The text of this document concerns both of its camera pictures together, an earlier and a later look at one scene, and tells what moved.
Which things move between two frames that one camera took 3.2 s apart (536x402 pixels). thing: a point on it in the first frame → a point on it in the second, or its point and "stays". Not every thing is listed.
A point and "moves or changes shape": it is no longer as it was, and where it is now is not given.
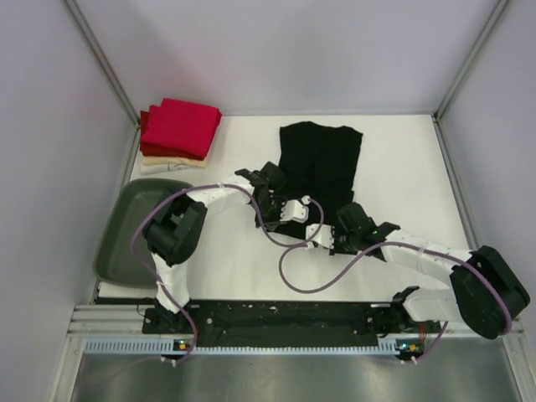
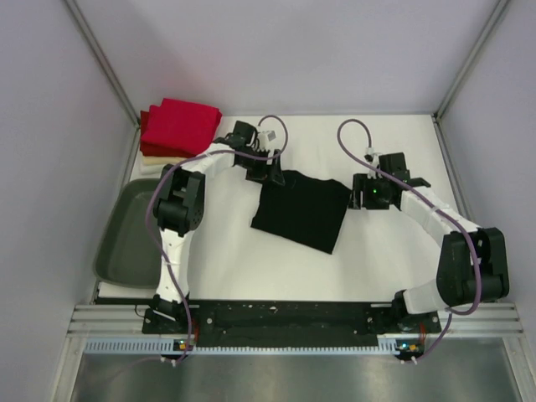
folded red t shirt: (178, 128) stays
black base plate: (285, 323) stays
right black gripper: (337, 229) → (361, 182)
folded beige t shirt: (172, 160) stays
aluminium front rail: (107, 321) stays
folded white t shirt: (149, 169) stays
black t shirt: (320, 163) moves or changes shape
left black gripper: (273, 222) → (264, 172)
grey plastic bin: (116, 265) stays
